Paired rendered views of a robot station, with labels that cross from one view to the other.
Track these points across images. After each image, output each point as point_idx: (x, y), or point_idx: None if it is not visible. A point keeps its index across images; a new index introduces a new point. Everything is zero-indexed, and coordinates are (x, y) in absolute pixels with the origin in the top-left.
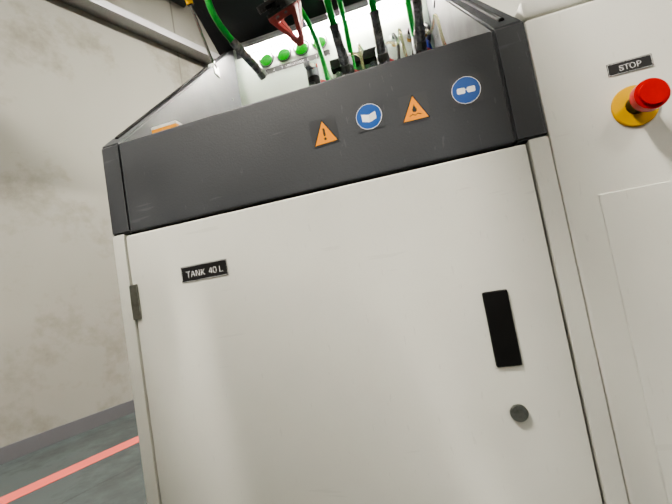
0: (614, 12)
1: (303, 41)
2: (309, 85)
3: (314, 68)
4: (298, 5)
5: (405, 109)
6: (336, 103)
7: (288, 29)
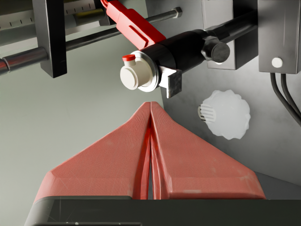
0: None
1: (157, 103)
2: (225, 59)
3: (157, 58)
4: (137, 170)
5: None
6: None
7: (146, 193)
